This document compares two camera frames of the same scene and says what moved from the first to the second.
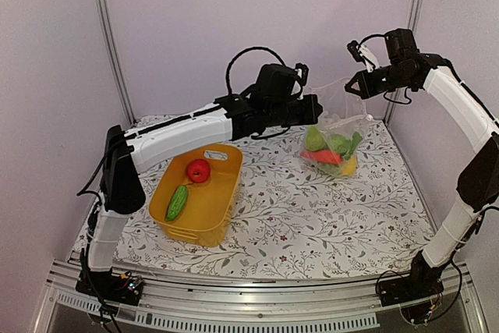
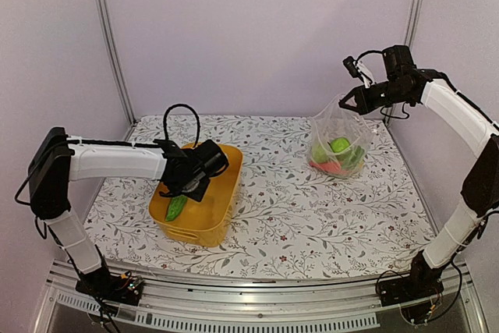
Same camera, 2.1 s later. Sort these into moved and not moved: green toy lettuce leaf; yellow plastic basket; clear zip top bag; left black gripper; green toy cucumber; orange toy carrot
Moved: orange toy carrot; clear zip top bag; left black gripper; green toy lettuce leaf
Not moved: green toy cucumber; yellow plastic basket
